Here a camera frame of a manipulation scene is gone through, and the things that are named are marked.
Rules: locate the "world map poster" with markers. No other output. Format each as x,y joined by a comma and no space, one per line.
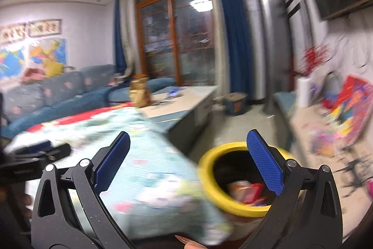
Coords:
12,63

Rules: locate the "wooden framed glass sliding door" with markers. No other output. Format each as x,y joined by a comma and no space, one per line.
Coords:
176,39

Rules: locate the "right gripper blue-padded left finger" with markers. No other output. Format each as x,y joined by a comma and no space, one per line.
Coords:
55,223

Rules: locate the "framed calligraphy picture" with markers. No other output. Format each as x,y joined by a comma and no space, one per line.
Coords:
12,33
41,28

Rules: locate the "red foil chip bag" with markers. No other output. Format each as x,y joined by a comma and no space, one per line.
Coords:
247,193

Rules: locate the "silver tower air conditioner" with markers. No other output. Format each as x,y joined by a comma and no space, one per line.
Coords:
277,50

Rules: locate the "person's left hand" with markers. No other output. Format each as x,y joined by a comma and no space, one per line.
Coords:
190,244

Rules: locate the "colourful bead tray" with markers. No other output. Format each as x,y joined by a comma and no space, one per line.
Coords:
322,142

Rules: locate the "hello kitty light blue blanket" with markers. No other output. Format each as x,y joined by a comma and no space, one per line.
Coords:
156,190

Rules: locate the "yellow rimmed black trash bin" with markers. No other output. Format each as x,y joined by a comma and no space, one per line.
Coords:
225,164

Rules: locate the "red blanket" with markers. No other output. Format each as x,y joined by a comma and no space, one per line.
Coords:
78,117

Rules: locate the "pile of clothes on sofa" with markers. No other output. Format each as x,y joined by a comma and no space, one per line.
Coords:
32,75

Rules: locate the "grey white coffee table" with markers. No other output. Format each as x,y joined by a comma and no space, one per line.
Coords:
182,118

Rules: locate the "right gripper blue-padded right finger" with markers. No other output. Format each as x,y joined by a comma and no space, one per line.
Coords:
306,212

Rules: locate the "white vase red flowers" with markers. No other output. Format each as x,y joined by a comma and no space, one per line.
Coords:
312,73

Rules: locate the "brown paper bag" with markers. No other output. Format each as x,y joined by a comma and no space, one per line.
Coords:
139,92

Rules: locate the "small blue wrapper on table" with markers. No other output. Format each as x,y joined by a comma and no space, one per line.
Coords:
174,92

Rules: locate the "blue storage box stool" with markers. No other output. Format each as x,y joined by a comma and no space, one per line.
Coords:
235,103

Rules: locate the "colourful portrait painting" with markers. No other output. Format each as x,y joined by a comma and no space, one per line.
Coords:
352,109

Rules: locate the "blue grey sectional sofa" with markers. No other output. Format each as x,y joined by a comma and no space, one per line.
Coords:
75,92

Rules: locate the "blue curtain left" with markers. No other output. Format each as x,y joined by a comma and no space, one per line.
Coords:
120,58

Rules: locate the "blue curtain right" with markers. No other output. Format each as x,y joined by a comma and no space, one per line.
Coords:
239,45

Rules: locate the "china map poster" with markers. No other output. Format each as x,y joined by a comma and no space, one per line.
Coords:
44,52

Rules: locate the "blue curtain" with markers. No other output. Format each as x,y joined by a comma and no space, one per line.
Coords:
239,45
120,58

